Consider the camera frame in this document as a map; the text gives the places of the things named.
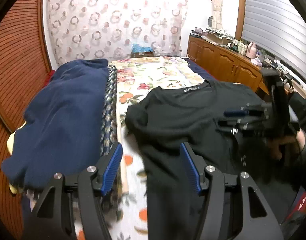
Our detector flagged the black printed t-shirt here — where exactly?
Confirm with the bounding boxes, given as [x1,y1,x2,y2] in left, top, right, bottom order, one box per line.
[125,79,304,240]

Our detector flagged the person's right hand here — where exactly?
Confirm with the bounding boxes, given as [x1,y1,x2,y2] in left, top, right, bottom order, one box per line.
[296,129,306,151]

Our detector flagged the navy blue folded garment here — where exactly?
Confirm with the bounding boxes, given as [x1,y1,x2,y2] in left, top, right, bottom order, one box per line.
[1,59,109,189]

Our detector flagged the clutter pile on sideboard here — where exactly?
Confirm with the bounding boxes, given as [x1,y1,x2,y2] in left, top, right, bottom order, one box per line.
[190,27,234,45]

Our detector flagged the red box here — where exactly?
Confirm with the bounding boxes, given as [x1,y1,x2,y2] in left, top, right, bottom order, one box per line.
[284,191,306,222]

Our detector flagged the dark patterned folded cloth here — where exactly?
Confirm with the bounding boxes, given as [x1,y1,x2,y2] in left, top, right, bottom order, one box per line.
[100,64,117,156]

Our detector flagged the cardboard box with blue cloth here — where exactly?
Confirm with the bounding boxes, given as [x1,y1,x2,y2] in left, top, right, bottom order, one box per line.
[130,44,155,58]

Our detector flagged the white window blind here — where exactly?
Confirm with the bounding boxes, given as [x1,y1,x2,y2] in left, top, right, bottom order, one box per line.
[242,0,306,79]

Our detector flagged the orange fruit print sheet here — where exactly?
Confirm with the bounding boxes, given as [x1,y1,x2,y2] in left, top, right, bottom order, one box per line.
[104,88,148,239]

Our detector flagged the floral bed cover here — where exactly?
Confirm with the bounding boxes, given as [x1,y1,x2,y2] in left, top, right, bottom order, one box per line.
[111,56,203,106]

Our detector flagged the brown slatted wardrobe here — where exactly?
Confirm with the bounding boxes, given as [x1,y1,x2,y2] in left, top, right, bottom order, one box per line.
[0,0,52,239]

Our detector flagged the circle patterned curtain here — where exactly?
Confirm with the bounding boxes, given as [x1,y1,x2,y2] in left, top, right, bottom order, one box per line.
[46,0,188,65]

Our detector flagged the pink kettle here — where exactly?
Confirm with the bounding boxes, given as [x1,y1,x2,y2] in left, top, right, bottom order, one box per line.
[245,42,257,59]

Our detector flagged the yellow plush toy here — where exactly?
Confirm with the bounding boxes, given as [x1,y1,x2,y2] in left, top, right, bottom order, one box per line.
[6,122,27,196]

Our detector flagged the wooden sideboard cabinet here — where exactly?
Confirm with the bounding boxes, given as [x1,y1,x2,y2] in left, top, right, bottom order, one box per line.
[187,36,269,97]

